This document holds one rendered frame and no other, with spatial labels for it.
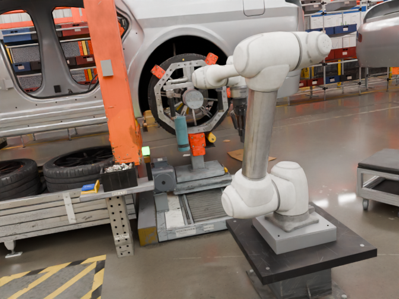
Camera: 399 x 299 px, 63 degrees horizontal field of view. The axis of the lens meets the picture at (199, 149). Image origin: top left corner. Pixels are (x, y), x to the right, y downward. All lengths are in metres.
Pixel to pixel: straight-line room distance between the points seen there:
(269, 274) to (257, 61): 0.79
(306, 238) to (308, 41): 0.80
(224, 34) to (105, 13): 0.96
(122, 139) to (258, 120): 1.12
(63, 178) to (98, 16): 1.10
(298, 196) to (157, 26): 1.66
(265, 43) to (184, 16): 1.57
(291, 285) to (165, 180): 1.15
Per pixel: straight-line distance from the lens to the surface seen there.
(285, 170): 1.44
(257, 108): 1.17
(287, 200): 1.45
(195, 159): 2.75
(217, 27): 2.64
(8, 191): 2.65
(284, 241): 1.46
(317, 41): 1.16
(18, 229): 2.53
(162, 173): 2.32
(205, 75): 1.58
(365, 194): 2.48
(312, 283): 1.66
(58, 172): 2.46
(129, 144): 2.10
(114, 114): 2.07
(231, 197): 1.35
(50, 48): 4.45
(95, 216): 2.37
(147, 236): 2.22
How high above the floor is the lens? 1.12
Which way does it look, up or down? 15 degrees down
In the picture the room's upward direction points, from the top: 7 degrees counter-clockwise
